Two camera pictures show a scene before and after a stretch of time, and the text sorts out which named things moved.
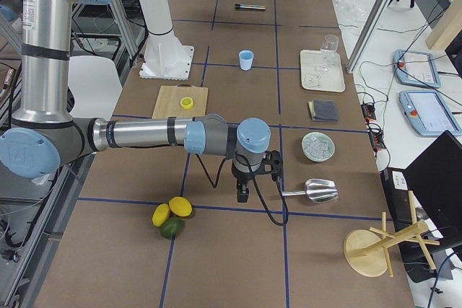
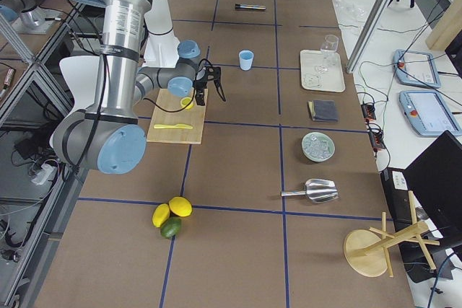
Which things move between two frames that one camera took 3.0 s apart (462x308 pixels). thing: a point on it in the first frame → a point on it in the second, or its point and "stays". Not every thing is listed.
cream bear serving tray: x=322 y=71 stays
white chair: x=95 y=85 stays
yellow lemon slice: x=186 y=102 stays
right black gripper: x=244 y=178 → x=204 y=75
